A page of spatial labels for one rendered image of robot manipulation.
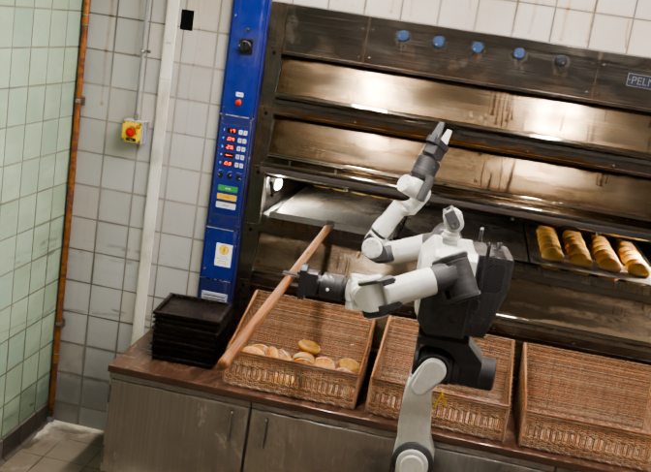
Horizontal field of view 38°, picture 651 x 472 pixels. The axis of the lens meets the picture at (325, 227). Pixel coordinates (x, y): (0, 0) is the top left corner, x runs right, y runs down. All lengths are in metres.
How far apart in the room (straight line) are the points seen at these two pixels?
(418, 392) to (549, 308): 1.06
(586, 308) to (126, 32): 2.31
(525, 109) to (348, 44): 0.79
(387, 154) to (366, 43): 0.48
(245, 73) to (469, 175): 1.05
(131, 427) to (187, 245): 0.85
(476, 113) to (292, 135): 0.79
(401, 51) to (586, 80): 0.76
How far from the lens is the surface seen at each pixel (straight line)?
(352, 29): 4.06
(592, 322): 4.18
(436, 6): 4.01
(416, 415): 3.35
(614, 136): 4.04
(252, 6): 4.09
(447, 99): 4.02
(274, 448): 3.90
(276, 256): 4.21
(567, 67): 4.02
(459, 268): 2.97
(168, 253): 4.35
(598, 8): 4.02
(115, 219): 4.41
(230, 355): 2.47
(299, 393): 3.84
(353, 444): 3.83
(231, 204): 4.18
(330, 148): 4.08
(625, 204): 4.08
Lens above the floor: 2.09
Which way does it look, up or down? 13 degrees down
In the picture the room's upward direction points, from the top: 9 degrees clockwise
